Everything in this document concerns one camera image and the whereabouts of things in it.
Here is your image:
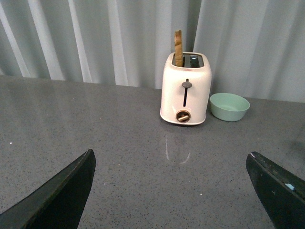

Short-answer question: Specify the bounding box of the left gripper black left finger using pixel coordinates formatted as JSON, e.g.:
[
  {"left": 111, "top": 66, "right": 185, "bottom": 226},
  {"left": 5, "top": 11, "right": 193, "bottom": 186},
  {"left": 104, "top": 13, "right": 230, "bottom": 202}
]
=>
[{"left": 0, "top": 149, "right": 96, "bottom": 229}]

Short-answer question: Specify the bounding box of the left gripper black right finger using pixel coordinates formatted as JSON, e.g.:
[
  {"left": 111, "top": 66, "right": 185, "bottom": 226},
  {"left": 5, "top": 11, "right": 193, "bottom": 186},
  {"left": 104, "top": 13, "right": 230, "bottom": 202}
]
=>
[{"left": 246, "top": 152, "right": 305, "bottom": 229}]

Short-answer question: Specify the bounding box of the green bowl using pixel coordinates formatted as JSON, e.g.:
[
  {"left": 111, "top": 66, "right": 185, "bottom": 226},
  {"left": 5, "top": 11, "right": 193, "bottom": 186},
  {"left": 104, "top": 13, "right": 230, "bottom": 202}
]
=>
[{"left": 210, "top": 93, "right": 250, "bottom": 122}]

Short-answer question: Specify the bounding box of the white two-slot toaster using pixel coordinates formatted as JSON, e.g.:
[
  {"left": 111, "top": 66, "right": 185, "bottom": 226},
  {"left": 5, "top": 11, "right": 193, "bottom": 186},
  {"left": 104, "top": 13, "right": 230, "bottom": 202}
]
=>
[{"left": 160, "top": 52, "right": 212, "bottom": 125}]

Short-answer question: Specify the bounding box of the grey curtain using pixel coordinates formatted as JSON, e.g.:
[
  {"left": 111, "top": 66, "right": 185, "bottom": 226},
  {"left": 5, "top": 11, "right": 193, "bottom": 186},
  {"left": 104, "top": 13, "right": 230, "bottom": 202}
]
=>
[{"left": 0, "top": 0, "right": 305, "bottom": 102}]

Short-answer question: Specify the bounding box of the toasted bread slice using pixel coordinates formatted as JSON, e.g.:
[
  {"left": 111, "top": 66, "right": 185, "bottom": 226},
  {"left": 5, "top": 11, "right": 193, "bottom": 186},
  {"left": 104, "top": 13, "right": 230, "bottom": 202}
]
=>
[{"left": 174, "top": 30, "right": 183, "bottom": 67}]

